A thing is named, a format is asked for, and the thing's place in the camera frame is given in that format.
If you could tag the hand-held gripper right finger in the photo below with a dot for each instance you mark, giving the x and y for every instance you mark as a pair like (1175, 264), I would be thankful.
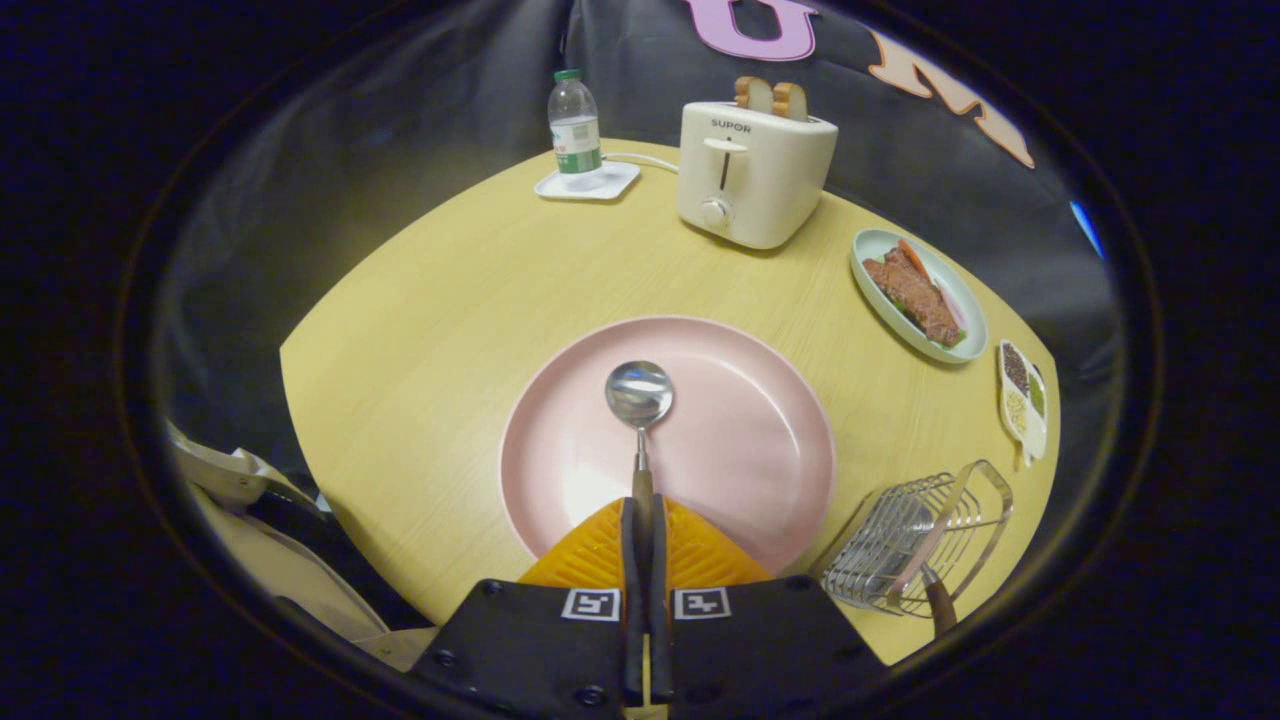
(660, 600)

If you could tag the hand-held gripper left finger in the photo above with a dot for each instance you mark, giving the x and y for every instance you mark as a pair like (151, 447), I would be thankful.
(632, 600)

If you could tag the pink round plate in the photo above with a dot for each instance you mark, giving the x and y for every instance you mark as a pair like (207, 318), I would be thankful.
(740, 430)

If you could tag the cooked brown meat slices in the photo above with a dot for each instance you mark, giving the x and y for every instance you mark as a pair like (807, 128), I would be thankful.
(910, 295)

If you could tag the white three-part seasoning dish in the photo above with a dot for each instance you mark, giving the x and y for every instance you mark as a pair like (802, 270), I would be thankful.
(1020, 410)

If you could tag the light green plate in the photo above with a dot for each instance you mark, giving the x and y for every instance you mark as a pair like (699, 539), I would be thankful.
(872, 245)

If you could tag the pink ham slice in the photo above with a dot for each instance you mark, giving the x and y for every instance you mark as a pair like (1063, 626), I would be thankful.
(951, 302)

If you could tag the white square coaster tray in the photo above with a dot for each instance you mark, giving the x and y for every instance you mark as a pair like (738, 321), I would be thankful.
(615, 180)

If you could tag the cream white toaster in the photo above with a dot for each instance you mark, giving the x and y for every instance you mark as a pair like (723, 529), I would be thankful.
(760, 190)

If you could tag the clear plastic water bottle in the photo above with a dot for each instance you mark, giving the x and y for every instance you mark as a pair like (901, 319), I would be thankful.
(575, 130)

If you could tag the toasted bread slice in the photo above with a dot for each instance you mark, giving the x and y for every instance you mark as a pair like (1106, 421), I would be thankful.
(754, 95)
(790, 102)

